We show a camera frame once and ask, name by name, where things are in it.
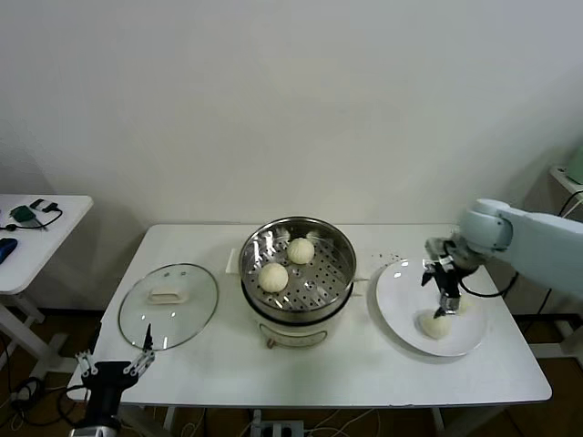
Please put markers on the stainless steel steamer basket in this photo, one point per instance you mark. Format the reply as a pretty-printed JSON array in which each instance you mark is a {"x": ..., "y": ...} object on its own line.
[{"x": 319, "y": 282}]

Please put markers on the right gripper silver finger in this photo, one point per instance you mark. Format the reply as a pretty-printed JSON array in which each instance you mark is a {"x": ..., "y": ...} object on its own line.
[
  {"x": 448, "y": 305},
  {"x": 426, "y": 275}
]

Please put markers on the white round plate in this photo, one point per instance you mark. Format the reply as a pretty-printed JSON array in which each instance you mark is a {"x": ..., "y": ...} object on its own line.
[{"x": 401, "y": 291}]

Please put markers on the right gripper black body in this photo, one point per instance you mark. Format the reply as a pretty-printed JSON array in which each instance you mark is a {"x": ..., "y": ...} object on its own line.
[{"x": 448, "y": 280}]

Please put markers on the green electronic device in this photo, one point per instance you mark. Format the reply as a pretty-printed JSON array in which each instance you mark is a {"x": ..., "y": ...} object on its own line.
[{"x": 21, "y": 213}]

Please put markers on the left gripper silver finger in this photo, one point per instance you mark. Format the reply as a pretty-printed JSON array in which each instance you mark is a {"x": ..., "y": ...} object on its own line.
[
  {"x": 86, "y": 363},
  {"x": 146, "y": 359}
]

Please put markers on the white side table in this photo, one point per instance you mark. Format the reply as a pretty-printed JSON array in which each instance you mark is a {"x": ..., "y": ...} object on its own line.
[{"x": 45, "y": 246}]

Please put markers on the grey power strip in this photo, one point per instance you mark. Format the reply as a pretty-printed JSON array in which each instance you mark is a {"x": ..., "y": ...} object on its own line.
[{"x": 278, "y": 429}]

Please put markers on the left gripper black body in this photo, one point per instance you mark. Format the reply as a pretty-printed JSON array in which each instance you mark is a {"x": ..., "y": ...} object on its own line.
[{"x": 107, "y": 384}]

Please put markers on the small black grey device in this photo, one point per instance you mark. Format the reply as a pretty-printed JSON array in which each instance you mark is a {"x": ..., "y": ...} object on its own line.
[{"x": 38, "y": 203}]

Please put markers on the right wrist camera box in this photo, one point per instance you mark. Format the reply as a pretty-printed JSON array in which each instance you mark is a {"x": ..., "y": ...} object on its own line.
[{"x": 437, "y": 248}]

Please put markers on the white steamed baozi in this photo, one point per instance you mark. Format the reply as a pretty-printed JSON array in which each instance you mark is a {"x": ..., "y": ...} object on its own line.
[
  {"x": 300, "y": 250},
  {"x": 463, "y": 307},
  {"x": 273, "y": 277},
  {"x": 435, "y": 328}
]

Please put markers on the blue object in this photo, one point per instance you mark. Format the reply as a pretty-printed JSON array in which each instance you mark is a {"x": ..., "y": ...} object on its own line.
[{"x": 7, "y": 249}]

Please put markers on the pale green appliance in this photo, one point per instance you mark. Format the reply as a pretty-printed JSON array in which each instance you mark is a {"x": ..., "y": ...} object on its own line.
[{"x": 576, "y": 164}]

